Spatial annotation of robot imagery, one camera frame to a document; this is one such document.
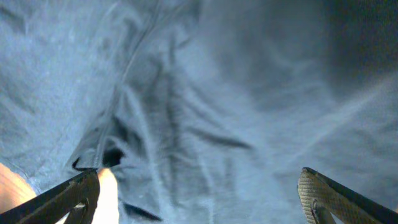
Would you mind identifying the dark teal blue shorts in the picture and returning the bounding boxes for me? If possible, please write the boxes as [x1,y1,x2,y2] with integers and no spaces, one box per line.
[1,0,397,223]

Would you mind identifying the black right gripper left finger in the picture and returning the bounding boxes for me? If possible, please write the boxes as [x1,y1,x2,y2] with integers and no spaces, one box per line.
[1,169,100,224]

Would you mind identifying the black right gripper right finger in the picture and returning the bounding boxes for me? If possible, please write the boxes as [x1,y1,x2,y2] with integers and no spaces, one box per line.
[297,167,397,224]

